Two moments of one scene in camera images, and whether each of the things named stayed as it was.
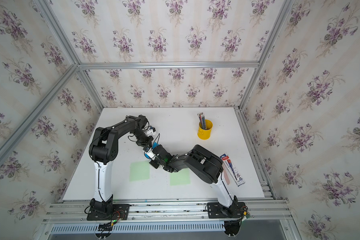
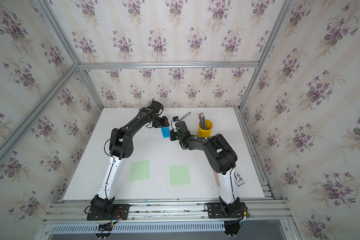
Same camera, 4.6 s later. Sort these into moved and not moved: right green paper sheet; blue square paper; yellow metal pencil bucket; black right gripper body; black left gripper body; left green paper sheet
Moved: blue square paper; black left gripper body; black right gripper body
Not moved: left green paper sheet; right green paper sheet; yellow metal pencil bucket
